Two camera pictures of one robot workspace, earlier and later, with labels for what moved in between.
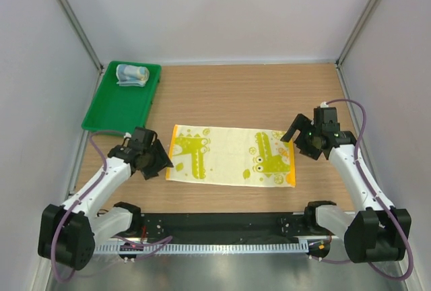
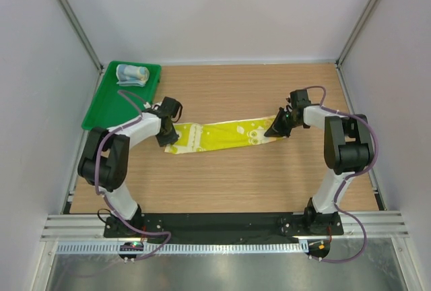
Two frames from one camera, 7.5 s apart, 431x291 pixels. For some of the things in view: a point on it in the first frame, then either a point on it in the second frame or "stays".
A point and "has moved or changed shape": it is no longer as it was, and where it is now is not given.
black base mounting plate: x=229 y=228 stays
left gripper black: x=162 y=160 -> x=172 y=138
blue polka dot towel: x=131 y=75 stays
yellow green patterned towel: x=242 y=156 has moved or changed shape
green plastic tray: x=118 y=109 stays
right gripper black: x=302 y=123 -> x=277 y=130
